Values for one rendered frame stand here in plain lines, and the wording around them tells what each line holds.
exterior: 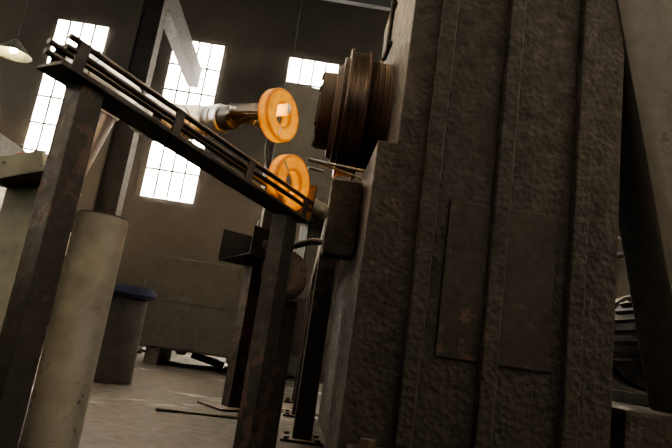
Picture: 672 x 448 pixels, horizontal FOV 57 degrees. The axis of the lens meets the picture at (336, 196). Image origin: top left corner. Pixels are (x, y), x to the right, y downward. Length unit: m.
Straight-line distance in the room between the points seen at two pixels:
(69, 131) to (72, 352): 0.54
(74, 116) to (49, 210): 0.17
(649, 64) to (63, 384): 1.77
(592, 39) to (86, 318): 1.56
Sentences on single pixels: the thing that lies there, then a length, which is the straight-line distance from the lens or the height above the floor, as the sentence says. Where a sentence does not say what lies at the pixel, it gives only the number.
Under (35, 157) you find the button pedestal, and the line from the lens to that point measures 1.48.
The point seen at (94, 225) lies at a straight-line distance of 1.51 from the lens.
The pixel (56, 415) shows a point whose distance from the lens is 1.52.
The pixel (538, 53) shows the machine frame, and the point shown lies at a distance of 1.97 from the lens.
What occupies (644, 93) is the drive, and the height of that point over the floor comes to 1.14.
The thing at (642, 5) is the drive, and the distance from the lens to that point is 2.16.
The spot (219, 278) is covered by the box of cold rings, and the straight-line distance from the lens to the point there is 4.51.
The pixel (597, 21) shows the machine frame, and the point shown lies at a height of 1.33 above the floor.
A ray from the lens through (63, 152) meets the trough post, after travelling 1.18.
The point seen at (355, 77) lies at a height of 1.16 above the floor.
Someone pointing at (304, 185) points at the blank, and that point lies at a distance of 1.71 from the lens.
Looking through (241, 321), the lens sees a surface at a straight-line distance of 2.60.
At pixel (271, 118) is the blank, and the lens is 1.72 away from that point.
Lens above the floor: 0.30
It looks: 13 degrees up
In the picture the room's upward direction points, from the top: 8 degrees clockwise
